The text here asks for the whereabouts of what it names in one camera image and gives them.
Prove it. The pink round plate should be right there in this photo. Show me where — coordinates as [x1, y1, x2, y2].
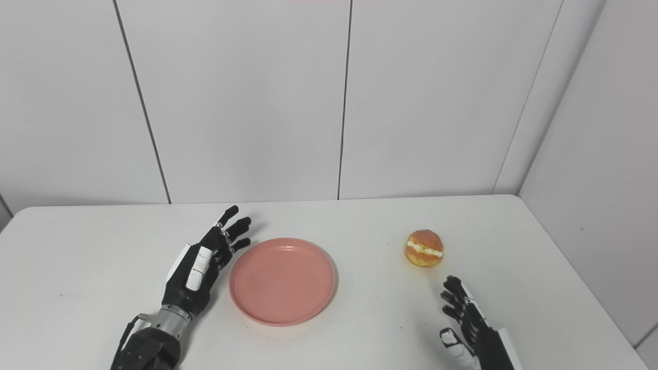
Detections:
[229, 237, 336, 327]

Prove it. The cream puff pastry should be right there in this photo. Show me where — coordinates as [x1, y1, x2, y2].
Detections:
[405, 229, 444, 269]

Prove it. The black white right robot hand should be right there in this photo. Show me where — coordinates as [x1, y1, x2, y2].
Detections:
[440, 275, 524, 370]

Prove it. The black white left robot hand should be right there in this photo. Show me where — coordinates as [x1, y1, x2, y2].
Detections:
[161, 205, 252, 317]

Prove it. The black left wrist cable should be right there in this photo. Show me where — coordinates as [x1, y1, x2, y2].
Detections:
[110, 314, 151, 370]

